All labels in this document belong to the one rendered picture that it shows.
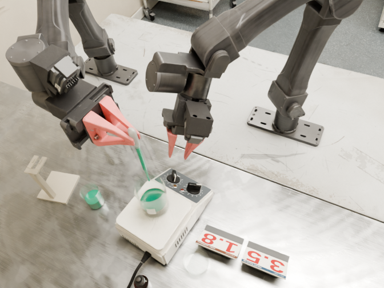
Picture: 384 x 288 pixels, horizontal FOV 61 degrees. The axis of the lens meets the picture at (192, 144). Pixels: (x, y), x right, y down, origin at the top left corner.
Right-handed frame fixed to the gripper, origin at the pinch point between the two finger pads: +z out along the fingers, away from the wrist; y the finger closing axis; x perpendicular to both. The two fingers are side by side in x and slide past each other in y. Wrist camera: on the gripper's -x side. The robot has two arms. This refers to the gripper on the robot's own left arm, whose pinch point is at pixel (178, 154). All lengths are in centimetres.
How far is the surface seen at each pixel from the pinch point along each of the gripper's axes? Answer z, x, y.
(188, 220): 9.2, -10.8, 3.1
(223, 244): 12.4, -14.1, 11.0
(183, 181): 7.2, 0.1, 2.9
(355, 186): -1.0, -5.8, 42.9
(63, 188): 18.8, 7.5, -24.6
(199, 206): 7.9, -7.7, 5.8
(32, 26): 15, 151, -68
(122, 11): 6, 225, -19
